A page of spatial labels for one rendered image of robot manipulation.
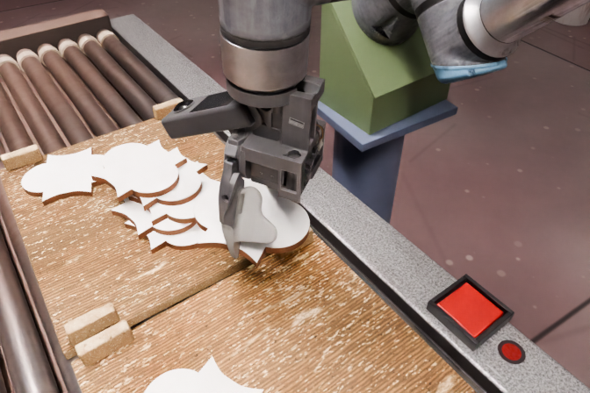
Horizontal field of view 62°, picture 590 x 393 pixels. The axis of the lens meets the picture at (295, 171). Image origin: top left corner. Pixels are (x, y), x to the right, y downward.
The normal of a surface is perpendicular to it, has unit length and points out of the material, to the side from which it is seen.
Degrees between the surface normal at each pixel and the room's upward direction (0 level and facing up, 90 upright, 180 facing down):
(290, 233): 2
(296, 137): 92
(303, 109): 92
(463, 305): 0
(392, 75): 45
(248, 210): 68
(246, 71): 92
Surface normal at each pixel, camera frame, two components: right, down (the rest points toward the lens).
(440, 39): -0.89, 0.19
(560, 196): 0.00, -0.77
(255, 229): -0.32, 0.28
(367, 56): 0.42, -0.18
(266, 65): 0.12, 0.68
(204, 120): -0.43, 0.59
